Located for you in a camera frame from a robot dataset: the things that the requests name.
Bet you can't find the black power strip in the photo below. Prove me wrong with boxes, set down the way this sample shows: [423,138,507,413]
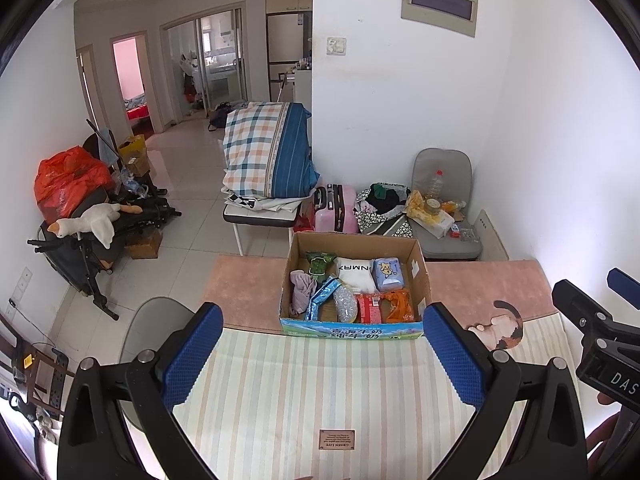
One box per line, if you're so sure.
[47,352,69,408]

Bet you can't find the black white patterned bag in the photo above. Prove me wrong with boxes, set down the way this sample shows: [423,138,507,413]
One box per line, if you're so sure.
[353,182,416,238]

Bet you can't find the white wrapped package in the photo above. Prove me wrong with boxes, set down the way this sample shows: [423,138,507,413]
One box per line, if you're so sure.
[415,207,456,238]

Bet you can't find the cat-shaped mat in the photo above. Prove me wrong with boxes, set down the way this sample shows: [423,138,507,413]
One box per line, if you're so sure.
[467,300,526,350]

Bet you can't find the brown cardboard box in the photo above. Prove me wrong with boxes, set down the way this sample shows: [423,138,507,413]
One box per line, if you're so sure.
[124,227,163,260]

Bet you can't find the white perforated panel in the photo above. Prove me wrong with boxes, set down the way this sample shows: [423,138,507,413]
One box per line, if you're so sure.
[472,210,511,262]

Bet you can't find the green snack packet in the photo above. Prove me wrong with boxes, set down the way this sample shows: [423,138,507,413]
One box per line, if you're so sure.
[305,251,337,281]

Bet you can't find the yellow plastic bag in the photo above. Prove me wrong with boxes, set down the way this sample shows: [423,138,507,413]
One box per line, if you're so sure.
[404,190,436,223]

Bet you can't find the plaid bedding bundle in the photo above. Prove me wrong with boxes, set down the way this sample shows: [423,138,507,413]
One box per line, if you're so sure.
[221,101,321,200]

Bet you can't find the pink suitcase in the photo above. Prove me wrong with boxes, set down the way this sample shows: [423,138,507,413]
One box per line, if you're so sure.
[314,184,360,235]

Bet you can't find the orange snack packet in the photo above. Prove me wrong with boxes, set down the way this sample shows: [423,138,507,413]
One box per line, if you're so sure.
[381,290,416,323]

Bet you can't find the person's right hand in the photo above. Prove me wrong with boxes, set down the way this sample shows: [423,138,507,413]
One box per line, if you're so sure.
[586,392,623,461]

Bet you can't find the yellow paper bag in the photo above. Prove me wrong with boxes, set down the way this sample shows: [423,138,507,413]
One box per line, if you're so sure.
[118,135,148,161]

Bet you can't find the silver mesh scrubber packet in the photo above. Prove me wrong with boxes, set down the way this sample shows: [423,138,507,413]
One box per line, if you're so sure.
[330,286,358,323]

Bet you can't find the pink table mat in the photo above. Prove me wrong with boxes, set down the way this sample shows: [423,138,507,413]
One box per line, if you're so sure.
[197,255,558,331]

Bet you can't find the grey padded chair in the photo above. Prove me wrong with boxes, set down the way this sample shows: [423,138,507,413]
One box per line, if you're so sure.
[407,148,483,261]

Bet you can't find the black folding cart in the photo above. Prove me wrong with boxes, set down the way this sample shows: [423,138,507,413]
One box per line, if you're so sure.
[27,195,183,321]

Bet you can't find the white wall socket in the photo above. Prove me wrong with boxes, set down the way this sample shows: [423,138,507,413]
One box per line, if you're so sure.
[15,267,33,306]

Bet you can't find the red snack packet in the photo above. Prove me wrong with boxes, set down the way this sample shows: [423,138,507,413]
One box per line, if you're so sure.
[356,293,385,324]

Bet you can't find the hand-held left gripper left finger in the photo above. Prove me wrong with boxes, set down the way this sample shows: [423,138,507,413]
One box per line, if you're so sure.
[56,302,224,480]

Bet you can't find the light blue tissue pack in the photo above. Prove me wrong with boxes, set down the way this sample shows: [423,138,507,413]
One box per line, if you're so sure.
[374,257,405,292]

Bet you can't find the red plastic bag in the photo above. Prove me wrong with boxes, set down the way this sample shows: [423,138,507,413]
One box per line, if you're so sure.
[34,146,116,223]

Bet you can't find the long blue snack packet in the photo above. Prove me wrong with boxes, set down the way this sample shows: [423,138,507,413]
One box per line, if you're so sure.
[302,277,343,322]

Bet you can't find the printed cardboard box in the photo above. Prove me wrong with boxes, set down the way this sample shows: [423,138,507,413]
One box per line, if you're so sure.
[278,231,433,341]

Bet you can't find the grey purple sock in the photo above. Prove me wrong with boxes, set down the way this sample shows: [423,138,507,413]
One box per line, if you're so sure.
[290,270,317,313]

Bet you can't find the white goose plush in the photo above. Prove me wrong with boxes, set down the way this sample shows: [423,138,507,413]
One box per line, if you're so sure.
[47,202,143,250]

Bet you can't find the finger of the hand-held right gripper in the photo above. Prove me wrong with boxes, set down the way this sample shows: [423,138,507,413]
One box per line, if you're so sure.
[606,267,640,310]
[551,279,621,331]

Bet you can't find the white soft packet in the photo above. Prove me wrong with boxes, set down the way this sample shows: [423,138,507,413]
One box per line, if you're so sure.
[334,257,377,295]

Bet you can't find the grey wall distribution box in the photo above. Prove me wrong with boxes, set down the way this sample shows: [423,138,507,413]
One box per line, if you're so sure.
[400,0,479,38]

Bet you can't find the clear plastic bottle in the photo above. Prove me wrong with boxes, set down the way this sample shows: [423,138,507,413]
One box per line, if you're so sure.
[425,169,447,206]

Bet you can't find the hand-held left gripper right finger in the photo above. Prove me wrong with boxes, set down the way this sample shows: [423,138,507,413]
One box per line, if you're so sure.
[422,302,588,480]

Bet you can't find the striped table mat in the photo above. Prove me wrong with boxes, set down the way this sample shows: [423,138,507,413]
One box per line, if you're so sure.
[125,316,583,480]

